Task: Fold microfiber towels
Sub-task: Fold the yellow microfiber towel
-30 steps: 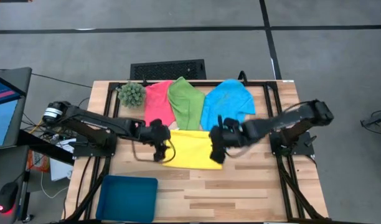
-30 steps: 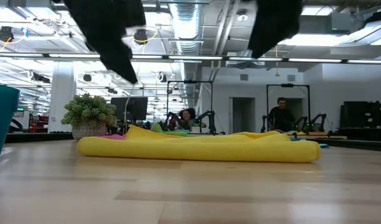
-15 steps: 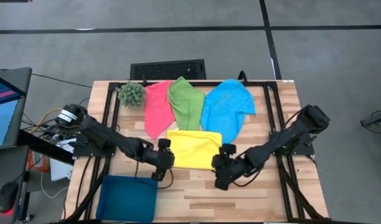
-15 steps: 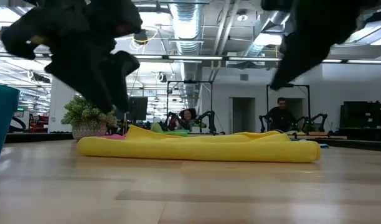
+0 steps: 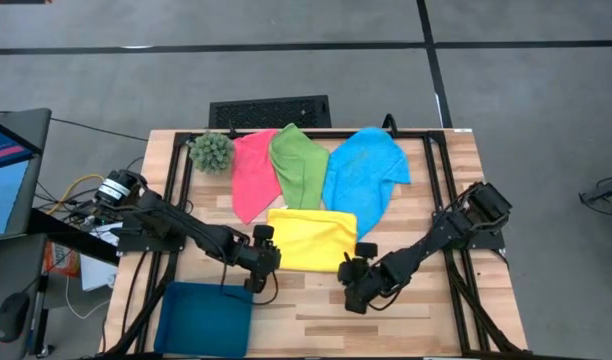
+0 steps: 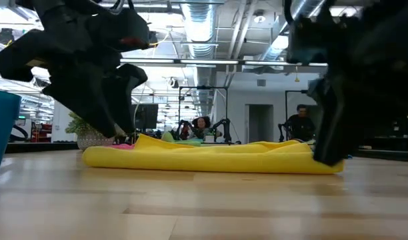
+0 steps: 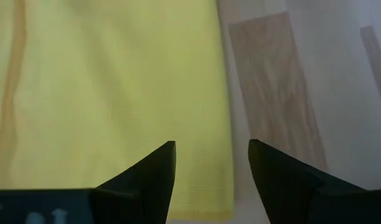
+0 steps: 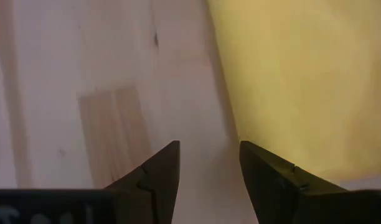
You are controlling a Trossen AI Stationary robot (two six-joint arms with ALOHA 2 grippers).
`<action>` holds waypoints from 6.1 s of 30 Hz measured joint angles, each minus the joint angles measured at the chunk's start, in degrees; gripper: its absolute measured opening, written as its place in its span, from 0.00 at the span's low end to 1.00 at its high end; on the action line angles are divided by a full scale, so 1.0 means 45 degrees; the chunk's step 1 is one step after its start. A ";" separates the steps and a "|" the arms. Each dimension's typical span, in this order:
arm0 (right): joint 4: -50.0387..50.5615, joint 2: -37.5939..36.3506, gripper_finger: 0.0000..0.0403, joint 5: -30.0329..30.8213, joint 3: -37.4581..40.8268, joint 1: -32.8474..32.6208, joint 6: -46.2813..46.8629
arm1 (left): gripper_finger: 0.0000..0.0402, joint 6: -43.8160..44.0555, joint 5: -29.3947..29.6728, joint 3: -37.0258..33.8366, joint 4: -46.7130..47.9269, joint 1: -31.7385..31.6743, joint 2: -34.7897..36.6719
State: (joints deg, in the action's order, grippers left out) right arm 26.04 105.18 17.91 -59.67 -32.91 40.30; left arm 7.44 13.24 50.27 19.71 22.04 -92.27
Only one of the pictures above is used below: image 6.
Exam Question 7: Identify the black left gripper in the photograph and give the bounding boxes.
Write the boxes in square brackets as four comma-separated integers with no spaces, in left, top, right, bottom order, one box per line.
[0,0,149,138]

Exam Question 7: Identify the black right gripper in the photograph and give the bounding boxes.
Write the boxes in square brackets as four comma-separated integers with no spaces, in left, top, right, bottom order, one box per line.
[312,0,408,167]

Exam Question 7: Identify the pink microfiber towel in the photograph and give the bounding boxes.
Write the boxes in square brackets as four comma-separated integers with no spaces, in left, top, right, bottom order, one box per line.
[105,143,136,150]

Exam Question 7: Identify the green microfiber towel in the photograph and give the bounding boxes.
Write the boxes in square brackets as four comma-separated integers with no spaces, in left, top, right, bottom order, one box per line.
[161,131,205,147]

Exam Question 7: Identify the teal plastic tray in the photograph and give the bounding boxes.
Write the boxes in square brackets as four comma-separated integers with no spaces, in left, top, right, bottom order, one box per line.
[0,88,22,179]

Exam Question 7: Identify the yellow microfiber towel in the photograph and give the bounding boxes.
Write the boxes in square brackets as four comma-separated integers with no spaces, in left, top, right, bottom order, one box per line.
[82,133,345,175]

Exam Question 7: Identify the person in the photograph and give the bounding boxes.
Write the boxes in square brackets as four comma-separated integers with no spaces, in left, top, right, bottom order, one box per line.
[189,115,222,141]
[285,103,317,143]

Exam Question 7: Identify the background black screen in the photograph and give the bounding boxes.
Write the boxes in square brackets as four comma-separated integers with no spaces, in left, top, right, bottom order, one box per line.
[134,103,159,131]

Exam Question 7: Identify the small potted green plant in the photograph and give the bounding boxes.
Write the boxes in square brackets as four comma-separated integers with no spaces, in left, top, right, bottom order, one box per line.
[65,111,117,151]

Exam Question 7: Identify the white column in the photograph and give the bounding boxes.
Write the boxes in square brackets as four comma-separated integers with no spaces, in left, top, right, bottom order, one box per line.
[51,99,77,143]

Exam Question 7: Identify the overhead light strip bar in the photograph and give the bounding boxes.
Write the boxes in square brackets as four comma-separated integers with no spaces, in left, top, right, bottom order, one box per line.
[119,58,329,67]

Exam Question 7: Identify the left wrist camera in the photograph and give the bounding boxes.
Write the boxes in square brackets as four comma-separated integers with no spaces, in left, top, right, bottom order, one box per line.
[90,8,151,53]

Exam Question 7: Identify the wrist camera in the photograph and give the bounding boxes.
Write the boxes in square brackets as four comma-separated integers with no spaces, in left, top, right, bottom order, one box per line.
[286,13,328,65]
[90,8,151,53]

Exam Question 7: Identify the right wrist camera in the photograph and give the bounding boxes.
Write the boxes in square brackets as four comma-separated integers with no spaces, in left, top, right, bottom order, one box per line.
[286,13,328,65]

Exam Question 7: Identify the background black station frame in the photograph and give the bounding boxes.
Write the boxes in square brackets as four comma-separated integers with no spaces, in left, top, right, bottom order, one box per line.
[177,85,230,145]

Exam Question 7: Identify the silver ventilation duct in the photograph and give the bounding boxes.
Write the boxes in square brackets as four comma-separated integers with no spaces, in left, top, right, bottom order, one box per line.
[180,0,221,117]

